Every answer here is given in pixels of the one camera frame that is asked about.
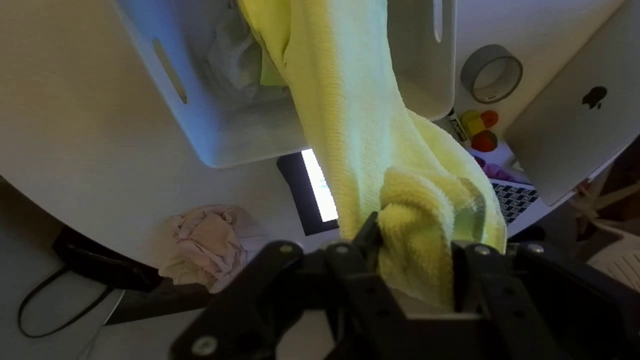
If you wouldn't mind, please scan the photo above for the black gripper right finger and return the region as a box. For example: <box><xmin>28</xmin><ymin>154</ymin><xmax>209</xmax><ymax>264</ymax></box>
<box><xmin>449</xmin><ymin>240</ymin><xmax>640</xmax><ymax>360</ymax></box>

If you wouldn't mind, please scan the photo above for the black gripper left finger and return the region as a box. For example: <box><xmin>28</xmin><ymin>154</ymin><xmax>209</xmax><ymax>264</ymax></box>
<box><xmin>168</xmin><ymin>209</ymin><xmax>401</xmax><ymax>360</ymax></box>

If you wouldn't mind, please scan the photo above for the pale green towel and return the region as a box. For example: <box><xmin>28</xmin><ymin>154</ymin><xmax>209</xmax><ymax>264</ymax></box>
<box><xmin>235</xmin><ymin>0</ymin><xmax>509</xmax><ymax>309</ymax></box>

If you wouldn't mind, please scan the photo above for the white towel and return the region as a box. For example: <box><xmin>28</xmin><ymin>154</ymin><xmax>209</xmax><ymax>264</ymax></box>
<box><xmin>198</xmin><ymin>8</ymin><xmax>290</xmax><ymax>112</ymax></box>

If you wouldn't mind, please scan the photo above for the white plastic basket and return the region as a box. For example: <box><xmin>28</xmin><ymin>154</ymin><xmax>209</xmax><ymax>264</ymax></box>
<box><xmin>111</xmin><ymin>0</ymin><xmax>462</xmax><ymax>170</ymax></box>

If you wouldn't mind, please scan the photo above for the pink cloth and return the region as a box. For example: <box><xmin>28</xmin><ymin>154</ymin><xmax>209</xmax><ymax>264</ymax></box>
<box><xmin>158</xmin><ymin>203</ymin><xmax>260</xmax><ymax>293</ymax></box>

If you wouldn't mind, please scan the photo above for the colourful printed box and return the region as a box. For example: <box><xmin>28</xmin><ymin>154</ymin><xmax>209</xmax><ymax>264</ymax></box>
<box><xmin>443</xmin><ymin>107</ymin><xmax>540</xmax><ymax>226</ymax></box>

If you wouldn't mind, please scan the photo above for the silver laptop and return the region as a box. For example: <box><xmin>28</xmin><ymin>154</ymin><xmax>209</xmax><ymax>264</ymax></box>
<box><xmin>496</xmin><ymin>0</ymin><xmax>640</xmax><ymax>209</ymax></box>

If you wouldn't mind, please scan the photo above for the grey tape roll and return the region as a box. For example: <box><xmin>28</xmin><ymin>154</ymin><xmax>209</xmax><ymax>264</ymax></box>
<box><xmin>457</xmin><ymin>44</ymin><xmax>525</xmax><ymax>106</ymax></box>

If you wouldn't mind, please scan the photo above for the black bag with strap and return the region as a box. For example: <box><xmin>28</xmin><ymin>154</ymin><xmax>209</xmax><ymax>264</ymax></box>
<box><xmin>16</xmin><ymin>224</ymin><xmax>166</xmax><ymax>340</ymax></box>

